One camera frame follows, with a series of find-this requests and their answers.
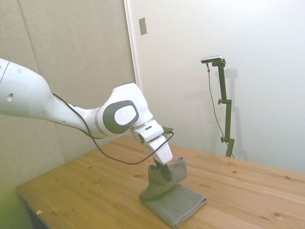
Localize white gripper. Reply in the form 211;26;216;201
142;135;173;182

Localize grey towel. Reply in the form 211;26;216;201
138;156;208;229

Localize green blurry foreground object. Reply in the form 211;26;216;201
0;187;33;229

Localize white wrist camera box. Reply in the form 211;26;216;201
132;120;165;144

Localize dark green camera stand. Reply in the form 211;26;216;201
212;59;235;158

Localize silver camera on stand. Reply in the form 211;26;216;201
201;54;225;64

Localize white door frame trim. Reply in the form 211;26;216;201
123;0;142;88

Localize grey wall switch plate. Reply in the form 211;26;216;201
139;17;149;36

